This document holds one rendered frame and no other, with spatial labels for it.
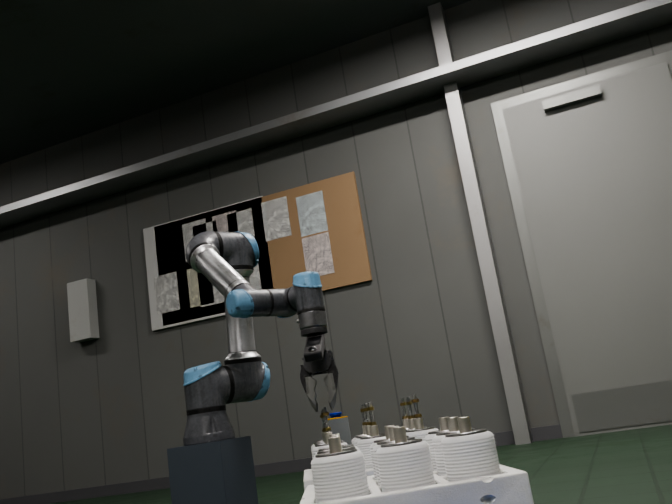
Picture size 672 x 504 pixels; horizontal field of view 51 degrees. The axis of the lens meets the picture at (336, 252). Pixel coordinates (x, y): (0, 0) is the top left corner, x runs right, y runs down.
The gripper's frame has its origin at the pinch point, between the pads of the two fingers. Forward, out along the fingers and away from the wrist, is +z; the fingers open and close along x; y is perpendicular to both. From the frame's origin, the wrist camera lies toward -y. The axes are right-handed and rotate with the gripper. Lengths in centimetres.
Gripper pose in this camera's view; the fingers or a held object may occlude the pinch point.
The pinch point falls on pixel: (323, 405)
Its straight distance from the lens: 183.4
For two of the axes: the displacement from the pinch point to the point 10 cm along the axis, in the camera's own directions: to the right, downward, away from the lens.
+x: -9.8, 1.7, 0.8
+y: 1.2, 2.1, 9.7
